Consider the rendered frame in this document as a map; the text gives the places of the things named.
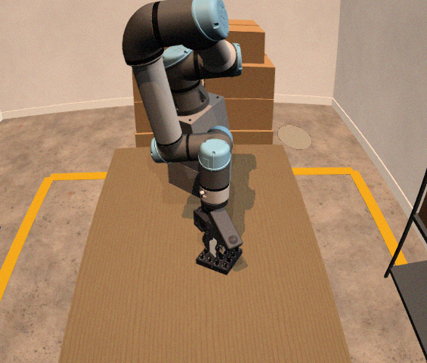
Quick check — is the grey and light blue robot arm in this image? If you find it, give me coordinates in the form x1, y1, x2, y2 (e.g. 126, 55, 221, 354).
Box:
122, 0, 243, 251

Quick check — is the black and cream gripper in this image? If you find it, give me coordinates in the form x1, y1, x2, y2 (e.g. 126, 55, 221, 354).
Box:
193, 199, 228, 261

